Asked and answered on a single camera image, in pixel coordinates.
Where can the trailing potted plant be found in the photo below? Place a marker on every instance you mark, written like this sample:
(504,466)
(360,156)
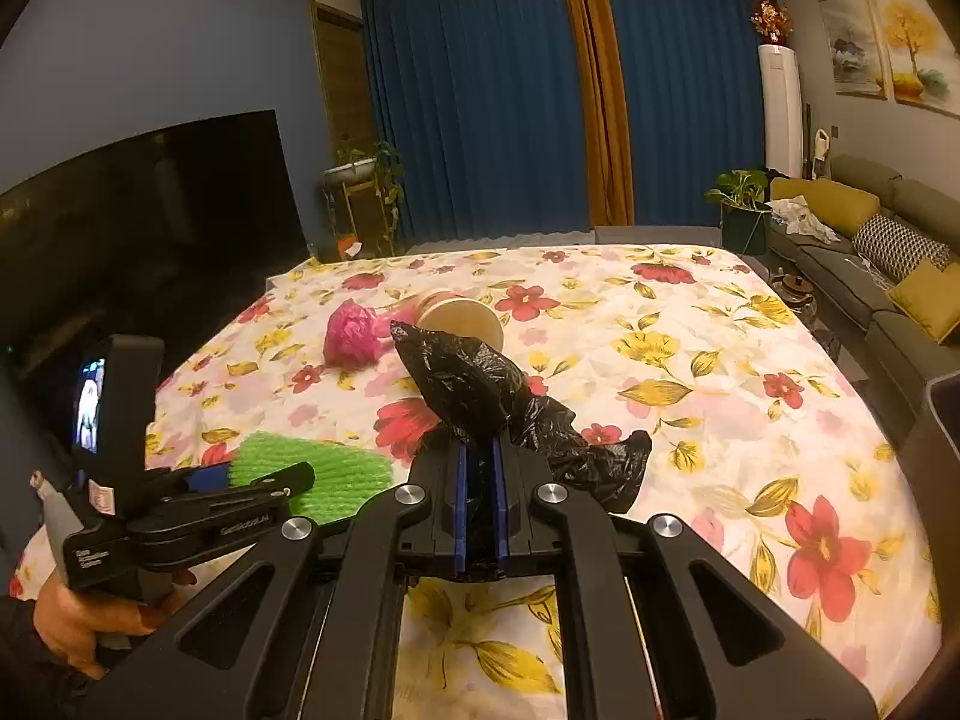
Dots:
(356,169)

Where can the long yellow cushion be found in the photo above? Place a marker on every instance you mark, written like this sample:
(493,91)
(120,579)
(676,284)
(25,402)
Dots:
(832,202)

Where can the person's left hand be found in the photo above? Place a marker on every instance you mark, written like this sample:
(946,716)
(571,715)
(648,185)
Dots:
(75,615)

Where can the green foam net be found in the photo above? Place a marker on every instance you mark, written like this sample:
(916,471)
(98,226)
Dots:
(330,472)

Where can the black plastic bag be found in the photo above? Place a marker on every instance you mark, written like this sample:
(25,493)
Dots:
(465,382)

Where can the paper cup with beige bottom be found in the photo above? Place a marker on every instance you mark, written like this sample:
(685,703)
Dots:
(461,319)

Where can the grey sofa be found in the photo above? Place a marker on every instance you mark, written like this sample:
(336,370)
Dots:
(840,270)

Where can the white crumpled cloth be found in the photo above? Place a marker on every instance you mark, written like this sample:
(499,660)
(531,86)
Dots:
(802,217)

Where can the square yellow cushion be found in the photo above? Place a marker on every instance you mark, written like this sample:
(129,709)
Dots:
(930,300)

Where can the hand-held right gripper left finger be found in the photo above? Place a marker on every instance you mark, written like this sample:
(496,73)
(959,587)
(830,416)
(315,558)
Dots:
(461,510)

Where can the small orange box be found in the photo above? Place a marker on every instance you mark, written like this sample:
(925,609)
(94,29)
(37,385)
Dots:
(350,247)

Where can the crumpled pink plastic bag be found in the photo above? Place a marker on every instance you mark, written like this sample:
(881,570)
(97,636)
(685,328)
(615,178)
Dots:
(360,334)

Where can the yellow tree painting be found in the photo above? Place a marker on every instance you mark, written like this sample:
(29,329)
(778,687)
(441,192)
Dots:
(919,49)

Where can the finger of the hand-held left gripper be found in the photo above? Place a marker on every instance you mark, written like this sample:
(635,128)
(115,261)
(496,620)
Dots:
(206,480)
(225,521)

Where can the orange curtain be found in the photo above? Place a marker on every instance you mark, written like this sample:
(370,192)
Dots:
(596,105)

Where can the white stick vacuum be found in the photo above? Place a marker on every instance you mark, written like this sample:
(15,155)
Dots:
(817,154)

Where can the floral tablecloth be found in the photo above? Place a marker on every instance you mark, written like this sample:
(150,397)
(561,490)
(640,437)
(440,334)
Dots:
(712,405)

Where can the blue curtain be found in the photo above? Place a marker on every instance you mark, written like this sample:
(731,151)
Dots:
(465,105)
(690,97)

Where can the black and white patterned cushion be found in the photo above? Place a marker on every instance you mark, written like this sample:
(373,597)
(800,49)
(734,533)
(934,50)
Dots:
(900,247)

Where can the red and gold flower ornament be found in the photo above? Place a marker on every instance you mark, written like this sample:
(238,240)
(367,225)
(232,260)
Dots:
(771,22)

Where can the gold plant stand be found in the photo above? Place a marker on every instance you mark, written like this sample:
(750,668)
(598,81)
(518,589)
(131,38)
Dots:
(352,214)

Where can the grey trash bin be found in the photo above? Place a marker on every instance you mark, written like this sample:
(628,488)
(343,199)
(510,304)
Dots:
(941,420)

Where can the black television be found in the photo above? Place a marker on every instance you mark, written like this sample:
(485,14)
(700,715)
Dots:
(150,240)

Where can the green plant in dark pot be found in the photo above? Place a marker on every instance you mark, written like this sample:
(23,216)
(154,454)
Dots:
(742,217)

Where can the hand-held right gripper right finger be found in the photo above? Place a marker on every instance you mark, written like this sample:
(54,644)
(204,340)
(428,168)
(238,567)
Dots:
(499,510)

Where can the white standing air conditioner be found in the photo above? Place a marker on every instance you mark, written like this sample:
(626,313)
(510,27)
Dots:
(780,112)

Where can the grey landscape painting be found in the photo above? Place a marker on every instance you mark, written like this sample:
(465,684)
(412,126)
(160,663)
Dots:
(851,49)

